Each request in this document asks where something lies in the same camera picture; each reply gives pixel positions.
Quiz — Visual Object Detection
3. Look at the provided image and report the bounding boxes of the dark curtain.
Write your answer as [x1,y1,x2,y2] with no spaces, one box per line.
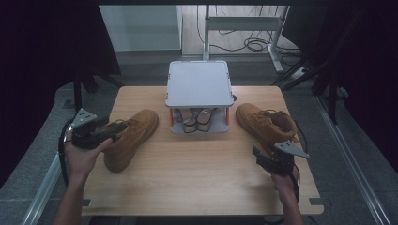
[281,0,398,174]
[0,0,122,188]

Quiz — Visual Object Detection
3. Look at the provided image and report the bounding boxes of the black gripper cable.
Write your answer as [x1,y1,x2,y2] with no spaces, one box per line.
[289,170,302,203]
[57,117,75,186]

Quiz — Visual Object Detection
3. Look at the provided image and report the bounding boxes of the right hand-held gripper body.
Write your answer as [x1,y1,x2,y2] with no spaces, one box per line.
[265,140,311,175]

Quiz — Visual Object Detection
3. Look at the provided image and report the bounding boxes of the person's right hand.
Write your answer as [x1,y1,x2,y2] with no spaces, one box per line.
[270,167,299,202]

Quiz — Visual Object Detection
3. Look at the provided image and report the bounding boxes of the black floor cables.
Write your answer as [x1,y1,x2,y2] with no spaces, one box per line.
[196,4,302,58]

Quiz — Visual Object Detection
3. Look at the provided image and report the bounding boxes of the tan suede boot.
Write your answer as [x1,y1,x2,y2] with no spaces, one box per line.
[103,108,160,174]
[235,102,299,155]

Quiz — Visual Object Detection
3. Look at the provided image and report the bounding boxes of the thin black cable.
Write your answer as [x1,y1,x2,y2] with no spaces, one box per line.
[294,119,310,155]

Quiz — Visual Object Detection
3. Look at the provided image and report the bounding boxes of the white power strip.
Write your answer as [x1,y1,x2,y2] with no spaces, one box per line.
[289,67,307,82]

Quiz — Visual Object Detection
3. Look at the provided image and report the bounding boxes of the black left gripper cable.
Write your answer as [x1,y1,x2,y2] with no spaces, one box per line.
[57,117,75,186]

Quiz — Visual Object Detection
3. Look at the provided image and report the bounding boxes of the white panel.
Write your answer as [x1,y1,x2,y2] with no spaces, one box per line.
[99,4,183,53]

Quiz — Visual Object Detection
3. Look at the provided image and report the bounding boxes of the black sandal silver straps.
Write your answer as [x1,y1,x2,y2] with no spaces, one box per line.
[177,107,200,134]
[196,107,219,132]

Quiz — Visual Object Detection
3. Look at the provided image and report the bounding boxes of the black stand legs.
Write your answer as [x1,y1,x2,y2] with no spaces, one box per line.
[271,57,341,126]
[72,70,124,121]

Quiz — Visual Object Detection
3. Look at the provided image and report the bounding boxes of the person's left hand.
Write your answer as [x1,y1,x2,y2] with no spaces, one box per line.
[64,138,114,181]

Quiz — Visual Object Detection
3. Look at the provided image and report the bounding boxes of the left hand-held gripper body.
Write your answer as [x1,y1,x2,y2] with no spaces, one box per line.
[70,108,110,150]

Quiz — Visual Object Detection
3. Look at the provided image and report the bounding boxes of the aluminium rail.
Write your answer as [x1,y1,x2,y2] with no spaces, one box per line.
[21,121,92,225]
[314,94,392,225]

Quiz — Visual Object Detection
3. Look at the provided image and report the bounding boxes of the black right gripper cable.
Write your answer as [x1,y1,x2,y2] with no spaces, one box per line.
[289,170,302,203]

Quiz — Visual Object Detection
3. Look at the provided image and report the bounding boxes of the white metal desk frame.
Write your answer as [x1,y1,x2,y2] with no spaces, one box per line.
[202,4,291,74]

